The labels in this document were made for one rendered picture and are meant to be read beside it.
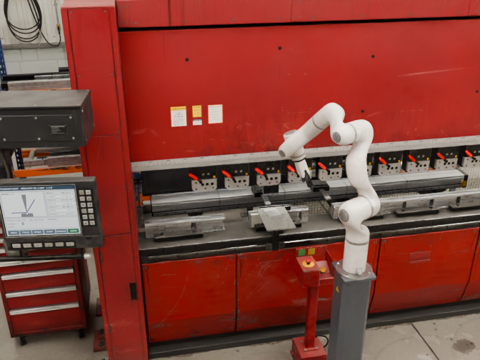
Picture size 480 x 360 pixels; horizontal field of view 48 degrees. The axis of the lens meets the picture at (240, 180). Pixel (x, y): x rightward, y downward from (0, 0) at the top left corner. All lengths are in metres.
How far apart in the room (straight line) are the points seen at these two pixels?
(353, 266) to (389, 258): 0.99
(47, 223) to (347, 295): 1.54
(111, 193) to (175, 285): 0.80
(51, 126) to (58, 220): 0.46
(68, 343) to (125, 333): 0.66
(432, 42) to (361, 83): 0.47
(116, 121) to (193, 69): 0.51
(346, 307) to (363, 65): 1.38
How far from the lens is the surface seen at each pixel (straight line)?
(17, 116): 2.54
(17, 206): 2.70
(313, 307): 3.56
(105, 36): 2.79
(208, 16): 3.00
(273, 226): 3.30
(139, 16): 2.97
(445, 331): 4.32
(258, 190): 3.65
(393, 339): 4.14
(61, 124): 2.50
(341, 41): 3.23
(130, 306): 3.46
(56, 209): 2.66
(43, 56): 7.38
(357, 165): 2.67
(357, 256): 2.86
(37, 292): 3.86
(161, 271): 3.45
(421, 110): 3.58
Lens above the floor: 2.66
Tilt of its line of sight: 26 degrees down
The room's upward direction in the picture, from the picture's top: straight up
